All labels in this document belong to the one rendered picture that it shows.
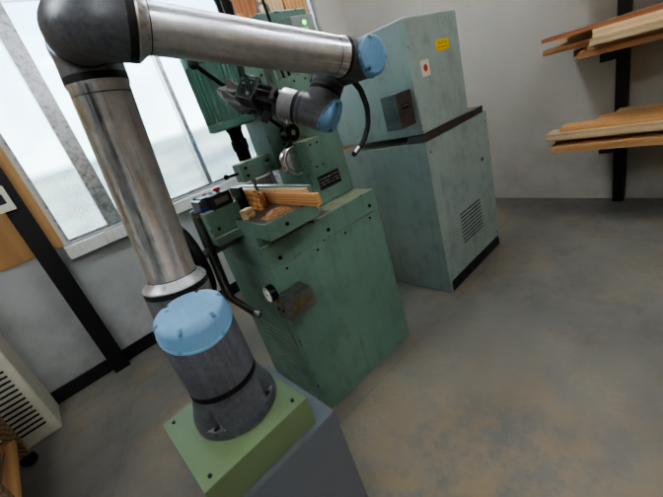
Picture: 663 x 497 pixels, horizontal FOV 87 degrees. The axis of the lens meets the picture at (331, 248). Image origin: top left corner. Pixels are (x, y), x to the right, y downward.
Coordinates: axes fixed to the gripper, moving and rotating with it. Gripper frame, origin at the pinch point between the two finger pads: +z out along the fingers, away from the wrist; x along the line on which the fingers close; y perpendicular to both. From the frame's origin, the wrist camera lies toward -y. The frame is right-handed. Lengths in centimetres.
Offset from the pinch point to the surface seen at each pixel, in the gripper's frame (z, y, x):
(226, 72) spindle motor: 8.9, -10.7, -12.5
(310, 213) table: -31.7, -23.4, 23.0
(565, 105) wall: -142, -154, -127
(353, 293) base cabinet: -51, -61, 44
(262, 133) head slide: -1.9, -29.2, -2.3
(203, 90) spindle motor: 14.3, -10.7, -4.4
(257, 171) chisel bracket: -3.6, -32.9, 11.3
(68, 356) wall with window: 107, -109, 137
